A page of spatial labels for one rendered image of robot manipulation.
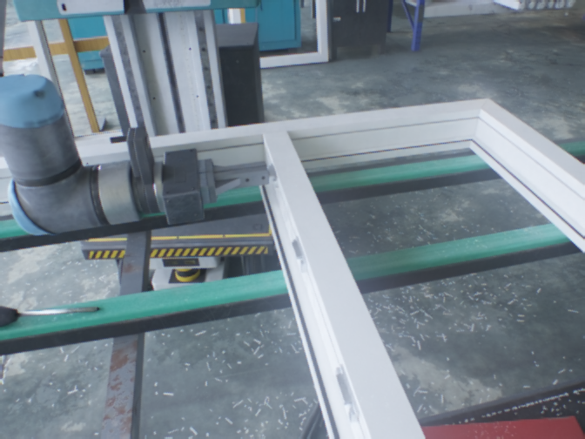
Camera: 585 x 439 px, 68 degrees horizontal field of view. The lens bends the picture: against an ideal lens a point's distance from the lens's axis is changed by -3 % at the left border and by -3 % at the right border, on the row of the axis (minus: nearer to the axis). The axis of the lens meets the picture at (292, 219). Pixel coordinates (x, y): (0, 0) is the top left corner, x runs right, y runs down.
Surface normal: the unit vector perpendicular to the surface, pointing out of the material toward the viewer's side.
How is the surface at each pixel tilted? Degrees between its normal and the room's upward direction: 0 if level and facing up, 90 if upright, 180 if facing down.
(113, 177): 28
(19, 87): 5
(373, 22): 90
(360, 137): 90
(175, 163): 0
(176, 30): 90
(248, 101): 90
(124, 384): 0
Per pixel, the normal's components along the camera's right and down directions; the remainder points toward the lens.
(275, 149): -0.04, -0.80
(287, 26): 0.20, 0.58
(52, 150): 0.73, 0.40
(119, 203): 0.19, 0.38
